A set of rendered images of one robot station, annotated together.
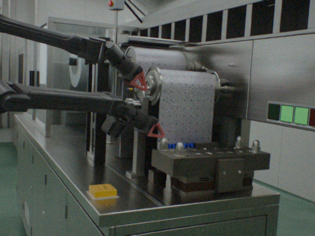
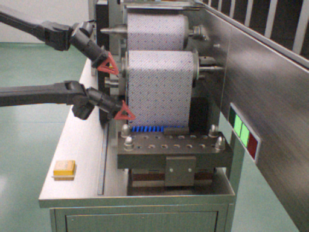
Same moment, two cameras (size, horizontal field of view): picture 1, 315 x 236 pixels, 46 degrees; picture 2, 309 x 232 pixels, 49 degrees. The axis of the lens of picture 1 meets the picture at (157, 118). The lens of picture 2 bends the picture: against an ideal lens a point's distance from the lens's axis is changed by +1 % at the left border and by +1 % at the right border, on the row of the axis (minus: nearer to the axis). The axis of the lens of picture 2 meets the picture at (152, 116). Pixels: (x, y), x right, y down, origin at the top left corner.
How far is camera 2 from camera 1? 0.67 m
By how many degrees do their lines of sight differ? 27
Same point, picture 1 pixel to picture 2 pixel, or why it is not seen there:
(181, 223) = (119, 210)
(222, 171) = (169, 168)
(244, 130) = not seen: hidden behind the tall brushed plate
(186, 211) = (124, 202)
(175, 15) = not seen: outside the picture
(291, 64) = (248, 72)
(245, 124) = not seen: hidden behind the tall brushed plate
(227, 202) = (169, 197)
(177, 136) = (149, 119)
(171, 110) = (141, 95)
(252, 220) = (200, 214)
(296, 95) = (246, 110)
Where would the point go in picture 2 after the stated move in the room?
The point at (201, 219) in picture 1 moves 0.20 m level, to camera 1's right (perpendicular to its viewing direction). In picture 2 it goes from (140, 209) to (197, 226)
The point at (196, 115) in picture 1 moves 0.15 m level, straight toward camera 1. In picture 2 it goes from (169, 99) to (151, 113)
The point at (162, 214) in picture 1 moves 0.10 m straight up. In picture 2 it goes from (98, 202) to (98, 177)
